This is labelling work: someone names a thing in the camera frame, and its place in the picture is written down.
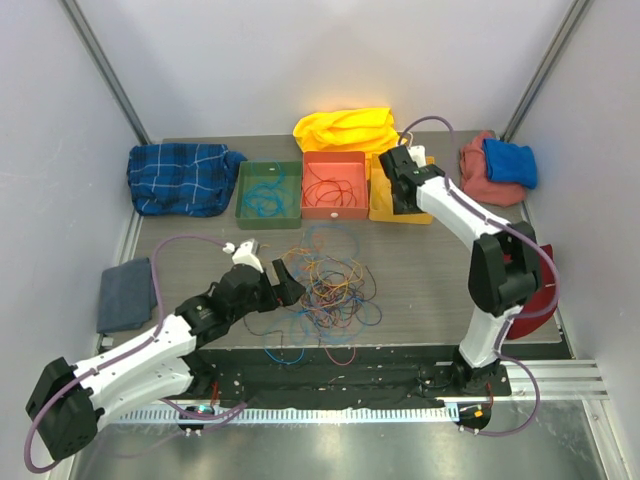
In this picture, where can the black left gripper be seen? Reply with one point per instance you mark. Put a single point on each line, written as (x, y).
(285, 293)

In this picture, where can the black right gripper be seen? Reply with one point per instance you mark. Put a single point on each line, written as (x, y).
(405, 209)

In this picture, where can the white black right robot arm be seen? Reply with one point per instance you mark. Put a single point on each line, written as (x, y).
(504, 271)

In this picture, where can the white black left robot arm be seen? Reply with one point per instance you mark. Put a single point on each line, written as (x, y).
(71, 403)

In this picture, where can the yellow plastic bin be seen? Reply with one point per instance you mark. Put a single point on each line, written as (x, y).
(380, 200)

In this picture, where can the yellow cloth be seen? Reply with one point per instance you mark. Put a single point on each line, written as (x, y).
(370, 130)

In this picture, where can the red plastic bin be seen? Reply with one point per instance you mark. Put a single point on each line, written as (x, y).
(334, 186)

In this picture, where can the pink cloth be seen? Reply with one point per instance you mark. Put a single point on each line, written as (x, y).
(474, 181)

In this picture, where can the green plastic bin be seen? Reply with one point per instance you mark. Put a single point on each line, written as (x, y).
(269, 195)

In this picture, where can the blue towel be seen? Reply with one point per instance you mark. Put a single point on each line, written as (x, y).
(510, 163)

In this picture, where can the blue plaid cloth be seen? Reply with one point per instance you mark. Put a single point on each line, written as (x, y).
(186, 179)

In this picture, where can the grey cloth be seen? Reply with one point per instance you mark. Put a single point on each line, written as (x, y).
(126, 297)

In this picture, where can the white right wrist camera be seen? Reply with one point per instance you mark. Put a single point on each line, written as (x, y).
(418, 155)

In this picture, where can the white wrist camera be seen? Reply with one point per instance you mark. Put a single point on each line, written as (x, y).
(418, 155)
(246, 253)

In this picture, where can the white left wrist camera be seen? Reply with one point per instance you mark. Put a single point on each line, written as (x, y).
(246, 253)

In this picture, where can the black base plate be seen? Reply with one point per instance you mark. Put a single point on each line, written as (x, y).
(337, 378)

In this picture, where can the white slotted cable duct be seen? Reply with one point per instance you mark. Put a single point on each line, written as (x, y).
(157, 414)

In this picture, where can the grey right corner rail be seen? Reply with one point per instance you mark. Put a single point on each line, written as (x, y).
(567, 28)

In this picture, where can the grey corner rail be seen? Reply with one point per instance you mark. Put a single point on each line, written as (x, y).
(567, 28)
(88, 38)

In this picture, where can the grey left corner rail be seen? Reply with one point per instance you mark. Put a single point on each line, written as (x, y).
(88, 38)

